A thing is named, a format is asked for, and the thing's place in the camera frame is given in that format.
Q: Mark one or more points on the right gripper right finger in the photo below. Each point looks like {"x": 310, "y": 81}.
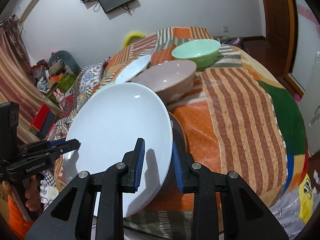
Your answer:
{"x": 244, "y": 214}

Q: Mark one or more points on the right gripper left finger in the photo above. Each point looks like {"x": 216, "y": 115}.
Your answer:
{"x": 92, "y": 202}

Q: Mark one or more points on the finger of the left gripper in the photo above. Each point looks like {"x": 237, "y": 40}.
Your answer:
{"x": 62, "y": 147}

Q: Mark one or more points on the dark purple plate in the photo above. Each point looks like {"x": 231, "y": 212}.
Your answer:
{"x": 179, "y": 136}

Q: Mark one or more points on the white plate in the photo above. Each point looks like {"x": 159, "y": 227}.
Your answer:
{"x": 108, "y": 126}

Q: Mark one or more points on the white bowl with dark spots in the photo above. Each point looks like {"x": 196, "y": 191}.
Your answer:
{"x": 133, "y": 69}

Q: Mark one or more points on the pink beige bowl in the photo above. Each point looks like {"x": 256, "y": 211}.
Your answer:
{"x": 169, "y": 80}

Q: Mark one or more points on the mint green bowl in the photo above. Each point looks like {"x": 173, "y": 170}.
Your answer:
{"x": 202, "y": 52}

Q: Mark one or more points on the person's left hand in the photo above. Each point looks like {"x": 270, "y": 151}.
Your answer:
{"x": 32, "y": 194}

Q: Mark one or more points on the pink rabbit toy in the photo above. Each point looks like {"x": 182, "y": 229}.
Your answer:
{"x": 60, "y": 98}

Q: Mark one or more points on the green storage box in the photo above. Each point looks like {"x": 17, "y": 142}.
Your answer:
{"x": 64, "y": 84}

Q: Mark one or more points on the patterned geometric quilt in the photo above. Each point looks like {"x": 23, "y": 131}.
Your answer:
{"x": 76, "y": 97}

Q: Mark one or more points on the striped brown curtain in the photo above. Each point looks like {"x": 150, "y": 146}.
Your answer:
{"x": 16, "y": 84}

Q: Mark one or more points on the grey plush toy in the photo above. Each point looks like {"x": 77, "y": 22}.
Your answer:
{"x": 62, "y": 61}

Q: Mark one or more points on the orange striped patchwork blanket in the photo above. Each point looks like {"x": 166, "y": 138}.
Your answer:
{"x": 237, "y": 117}

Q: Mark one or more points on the dark backpack on floor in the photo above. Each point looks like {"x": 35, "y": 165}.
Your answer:
{"x": 226, "y": 42}

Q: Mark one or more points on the brown wooden door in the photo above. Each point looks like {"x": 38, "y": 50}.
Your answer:
{"x": 282, "y": 34}

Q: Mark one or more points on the white wall socket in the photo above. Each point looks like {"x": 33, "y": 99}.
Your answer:
{"x": 225, "y": 29}

